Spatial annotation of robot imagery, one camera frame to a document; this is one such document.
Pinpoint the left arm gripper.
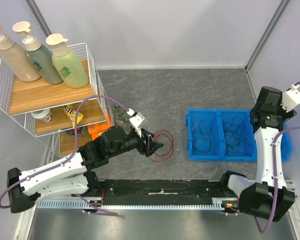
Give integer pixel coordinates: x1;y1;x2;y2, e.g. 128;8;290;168
108;127;164;158

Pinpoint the red wire bundle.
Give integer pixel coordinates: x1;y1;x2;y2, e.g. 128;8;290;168
147;129;175;163

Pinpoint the thin black wire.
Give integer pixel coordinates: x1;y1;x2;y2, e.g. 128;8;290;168
191;116;251;156

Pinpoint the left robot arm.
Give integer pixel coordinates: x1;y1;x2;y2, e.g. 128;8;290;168
7;126;163;214

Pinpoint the green glass bottle rear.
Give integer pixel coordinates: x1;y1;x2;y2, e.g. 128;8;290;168
113;103;126;126

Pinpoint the orange snack box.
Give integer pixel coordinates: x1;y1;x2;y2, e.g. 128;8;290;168
87;112;112;140

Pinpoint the blue green box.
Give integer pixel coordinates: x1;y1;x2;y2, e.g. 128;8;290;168
64;126;89;138

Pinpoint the blue plastic bin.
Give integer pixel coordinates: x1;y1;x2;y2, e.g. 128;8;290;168
184;107;293;163

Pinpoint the yellow snack bag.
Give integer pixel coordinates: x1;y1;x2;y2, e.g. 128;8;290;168
61;104;84;128

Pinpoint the light green pump bottle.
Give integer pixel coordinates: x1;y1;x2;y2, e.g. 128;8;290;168
46;33;89;89

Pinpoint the white round cup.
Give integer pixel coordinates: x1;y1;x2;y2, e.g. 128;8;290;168
31;108;54;123

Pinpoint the dark green pump bottle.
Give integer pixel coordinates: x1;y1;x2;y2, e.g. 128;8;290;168
12;21;63;85

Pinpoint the beige pump bottle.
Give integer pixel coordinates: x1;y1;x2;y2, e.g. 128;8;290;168
0;23;41;82

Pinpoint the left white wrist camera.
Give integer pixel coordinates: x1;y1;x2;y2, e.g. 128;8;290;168
126;108;147;138

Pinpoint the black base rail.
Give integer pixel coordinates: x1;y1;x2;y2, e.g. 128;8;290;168
71;178;243;206

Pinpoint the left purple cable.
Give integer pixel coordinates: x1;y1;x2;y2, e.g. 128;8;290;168
0;95;135;216

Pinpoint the white wire shelf rack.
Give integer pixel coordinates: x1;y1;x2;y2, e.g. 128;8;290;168
0;42;110;157

